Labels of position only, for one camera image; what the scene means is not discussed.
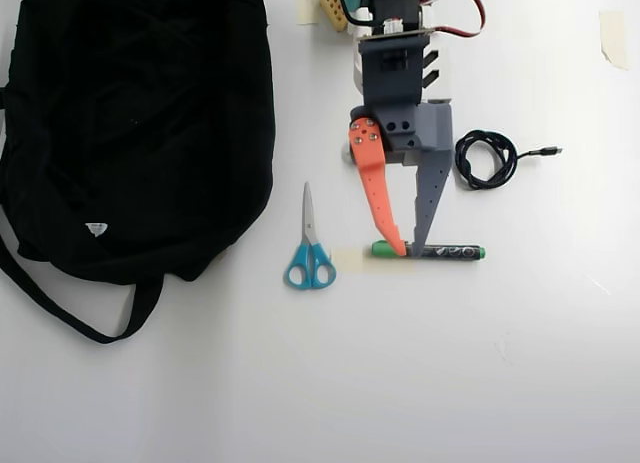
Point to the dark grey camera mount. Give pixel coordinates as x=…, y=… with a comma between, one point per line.
x=395, y=83

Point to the yellow perforated block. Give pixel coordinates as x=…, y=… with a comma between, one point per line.
x=332, y=8

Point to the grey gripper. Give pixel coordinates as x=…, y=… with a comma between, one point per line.
x=406, y=135

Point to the torn beige masking tape piece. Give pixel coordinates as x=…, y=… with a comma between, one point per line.
x=614, y=38

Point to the grey teal white robot arm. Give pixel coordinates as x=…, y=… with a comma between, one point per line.
x=400, y=8

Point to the narrow beige masking tape piece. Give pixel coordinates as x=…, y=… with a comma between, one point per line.
x=307, y=8

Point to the green marker with black barrel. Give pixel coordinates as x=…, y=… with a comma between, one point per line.
x=450, y=251

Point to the camera circuit board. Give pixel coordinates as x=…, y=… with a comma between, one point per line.
x=400, y=33

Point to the long beige masking tape strip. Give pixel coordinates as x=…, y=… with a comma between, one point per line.
x=350, y=260

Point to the black fabric bag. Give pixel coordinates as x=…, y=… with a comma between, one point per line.
x=125, y=133

